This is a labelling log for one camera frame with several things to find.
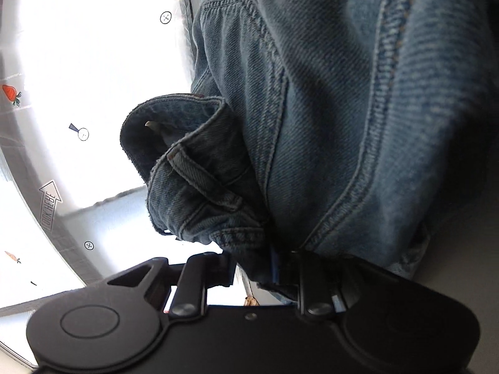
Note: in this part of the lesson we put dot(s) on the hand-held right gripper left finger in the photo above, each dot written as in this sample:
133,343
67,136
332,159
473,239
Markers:
218,269

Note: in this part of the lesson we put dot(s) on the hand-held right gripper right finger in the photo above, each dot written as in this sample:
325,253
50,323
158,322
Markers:
275,268

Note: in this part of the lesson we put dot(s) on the blue denim jeans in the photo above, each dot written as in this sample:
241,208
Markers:
331,124

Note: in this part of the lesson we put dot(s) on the white printed plastic sheet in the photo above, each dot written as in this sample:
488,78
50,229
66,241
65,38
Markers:
97,85

